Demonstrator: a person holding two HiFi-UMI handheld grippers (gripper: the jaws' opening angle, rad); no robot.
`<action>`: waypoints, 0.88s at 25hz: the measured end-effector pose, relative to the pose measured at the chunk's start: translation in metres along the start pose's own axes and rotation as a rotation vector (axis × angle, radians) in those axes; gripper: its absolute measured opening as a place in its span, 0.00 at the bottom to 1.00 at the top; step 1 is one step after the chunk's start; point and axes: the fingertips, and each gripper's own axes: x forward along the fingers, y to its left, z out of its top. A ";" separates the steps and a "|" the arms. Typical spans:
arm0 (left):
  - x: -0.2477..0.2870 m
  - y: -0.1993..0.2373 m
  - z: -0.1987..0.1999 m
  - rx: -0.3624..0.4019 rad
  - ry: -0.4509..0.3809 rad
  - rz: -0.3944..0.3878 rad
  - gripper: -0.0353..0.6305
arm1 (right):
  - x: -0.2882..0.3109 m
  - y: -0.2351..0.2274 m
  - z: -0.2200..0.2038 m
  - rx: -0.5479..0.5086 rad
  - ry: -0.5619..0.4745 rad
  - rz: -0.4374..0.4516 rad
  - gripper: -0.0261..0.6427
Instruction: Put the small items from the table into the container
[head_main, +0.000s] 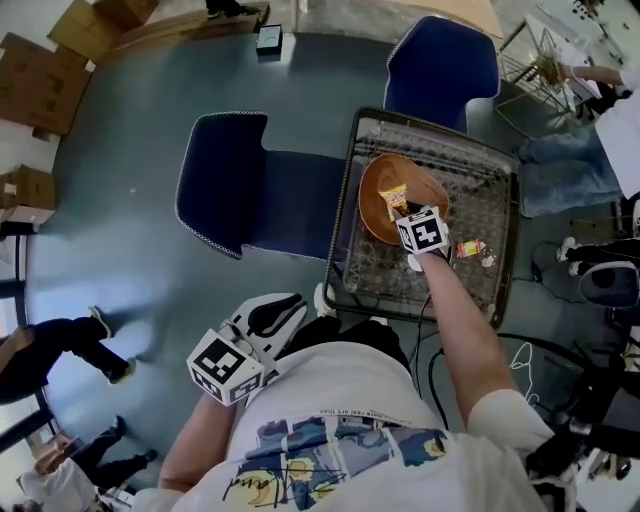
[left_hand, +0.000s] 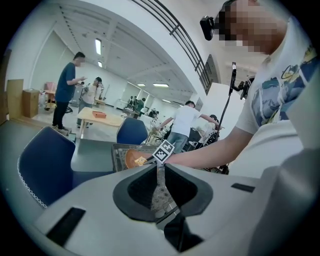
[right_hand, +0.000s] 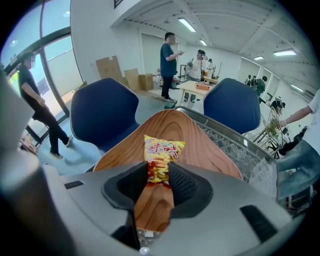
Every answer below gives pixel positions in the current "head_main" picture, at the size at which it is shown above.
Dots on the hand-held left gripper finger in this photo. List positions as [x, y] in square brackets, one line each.
[282, 332]
[267, 306]

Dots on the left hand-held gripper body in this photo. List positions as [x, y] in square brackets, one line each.
[222, 365]

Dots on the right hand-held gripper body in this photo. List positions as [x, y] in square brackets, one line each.
[422, 232]

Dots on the orange patterned snack packet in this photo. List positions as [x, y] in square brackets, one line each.
[393, 200]

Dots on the wooden bowl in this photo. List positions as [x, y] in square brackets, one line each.
[380, 210]

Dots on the red yellow snack packet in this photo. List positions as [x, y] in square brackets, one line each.
[470, 248]

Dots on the small pink white object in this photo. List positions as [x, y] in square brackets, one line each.
[488, 260]

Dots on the person's left forearm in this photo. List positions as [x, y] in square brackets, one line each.
[200, 445]

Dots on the person's right forearm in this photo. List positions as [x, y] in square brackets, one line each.
[465, 340]

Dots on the person's white left shoe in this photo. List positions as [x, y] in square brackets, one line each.
[325, 300]

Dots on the person's white shoe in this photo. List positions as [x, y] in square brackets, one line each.
[325, 300]
[378, 319]

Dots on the wicker glass-top table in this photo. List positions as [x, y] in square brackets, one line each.
[480, 200]

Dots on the person's black shorts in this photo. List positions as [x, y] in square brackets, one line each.
[350, 335]

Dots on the person's white printed shirt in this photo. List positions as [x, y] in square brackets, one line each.
[350, 400]

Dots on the person's white right shoe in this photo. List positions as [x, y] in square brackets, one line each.
[378, 319]

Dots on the blue chair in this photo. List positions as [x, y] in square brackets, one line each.
[240, 190]
[440, 65]

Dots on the black and white robot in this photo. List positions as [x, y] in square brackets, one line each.
[610, 280]

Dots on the light wooden table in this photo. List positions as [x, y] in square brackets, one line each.
[485, 15]

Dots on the dark teal box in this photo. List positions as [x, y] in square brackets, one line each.
[270, 40]

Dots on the black-framed window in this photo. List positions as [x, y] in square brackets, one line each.
[7, 270]

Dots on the cardboard box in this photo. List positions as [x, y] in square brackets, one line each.
[25, 190]
[80, 30]
[125, 12]

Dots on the black tripod stand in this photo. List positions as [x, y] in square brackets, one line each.
[600, 430]

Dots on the flat cardboard sheet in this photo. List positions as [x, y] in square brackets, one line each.
[40, 85]

